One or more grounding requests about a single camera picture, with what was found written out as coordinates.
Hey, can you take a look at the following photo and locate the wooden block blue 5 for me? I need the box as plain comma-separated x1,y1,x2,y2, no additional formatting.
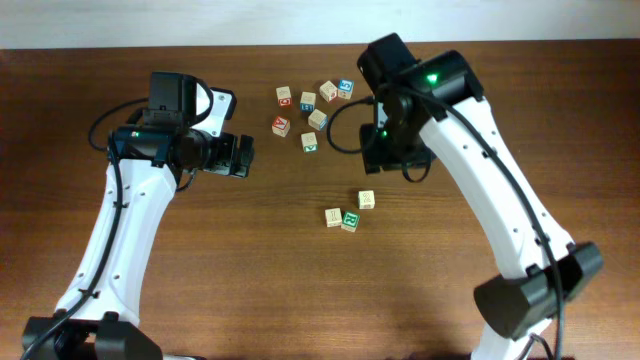
337,79,354,100

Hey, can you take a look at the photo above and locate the wooden block red Q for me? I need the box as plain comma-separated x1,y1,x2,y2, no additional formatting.
275,86,292,107

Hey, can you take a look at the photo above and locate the wooden block green V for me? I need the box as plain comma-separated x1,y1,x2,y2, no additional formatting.
301,132,318,153

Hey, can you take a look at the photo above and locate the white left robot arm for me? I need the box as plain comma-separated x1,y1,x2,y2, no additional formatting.
22,72,255,360

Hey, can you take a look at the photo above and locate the wooden block blue side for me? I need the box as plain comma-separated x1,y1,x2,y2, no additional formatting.
308,109,328,131

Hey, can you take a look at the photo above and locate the wooden block red A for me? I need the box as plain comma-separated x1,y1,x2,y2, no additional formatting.
271,116,291,137

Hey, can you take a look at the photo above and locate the wooden block red circle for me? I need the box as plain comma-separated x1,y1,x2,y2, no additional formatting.
319,81,338,103

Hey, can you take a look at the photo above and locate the wooden block number 2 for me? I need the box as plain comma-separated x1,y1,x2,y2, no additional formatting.
358,190,375,209

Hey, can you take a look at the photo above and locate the wooden block blue H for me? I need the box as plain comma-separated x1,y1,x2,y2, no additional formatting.
300,91,316,112

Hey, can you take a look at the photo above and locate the wooden block letter I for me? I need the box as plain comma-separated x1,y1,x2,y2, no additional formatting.
325,208,342,227

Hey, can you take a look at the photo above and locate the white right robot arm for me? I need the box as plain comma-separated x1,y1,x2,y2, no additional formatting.
357,34,603,359

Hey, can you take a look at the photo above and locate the wooden block green R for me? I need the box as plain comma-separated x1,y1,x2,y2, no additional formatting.
341,211,360,232

